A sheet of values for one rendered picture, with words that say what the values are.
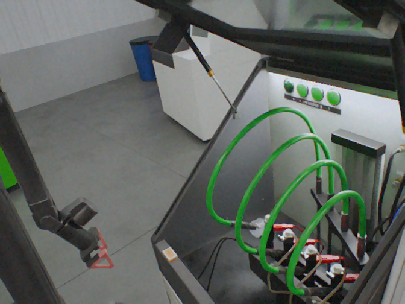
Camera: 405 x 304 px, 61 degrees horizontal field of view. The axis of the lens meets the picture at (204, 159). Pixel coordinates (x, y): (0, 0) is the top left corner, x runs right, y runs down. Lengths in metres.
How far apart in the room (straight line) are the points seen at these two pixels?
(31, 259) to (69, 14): 7.03
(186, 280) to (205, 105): 2.91
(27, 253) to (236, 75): 3.53
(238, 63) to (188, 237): 2.87
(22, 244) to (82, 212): 0.50
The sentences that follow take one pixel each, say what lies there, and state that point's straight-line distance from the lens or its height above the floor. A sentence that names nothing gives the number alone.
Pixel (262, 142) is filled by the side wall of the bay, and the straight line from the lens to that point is 1.32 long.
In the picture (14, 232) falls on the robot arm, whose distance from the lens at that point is 0.56.
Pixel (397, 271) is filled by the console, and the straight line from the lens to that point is 0.78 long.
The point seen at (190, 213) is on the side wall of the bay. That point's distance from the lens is 1.25.
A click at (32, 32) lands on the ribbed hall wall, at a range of 7.26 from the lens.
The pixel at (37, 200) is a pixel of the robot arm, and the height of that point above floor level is 1.28.
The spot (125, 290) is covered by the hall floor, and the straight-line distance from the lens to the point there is 2.48.
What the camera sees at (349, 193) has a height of 1.31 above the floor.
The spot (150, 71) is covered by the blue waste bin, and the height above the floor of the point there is 0.19.
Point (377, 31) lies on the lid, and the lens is 0.51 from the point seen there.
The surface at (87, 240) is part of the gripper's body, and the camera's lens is 1.11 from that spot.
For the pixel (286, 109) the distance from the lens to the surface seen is 0.89.
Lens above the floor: 1.74
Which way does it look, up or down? 28 degrees down
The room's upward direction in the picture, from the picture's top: 10 degrees counter-clockwise
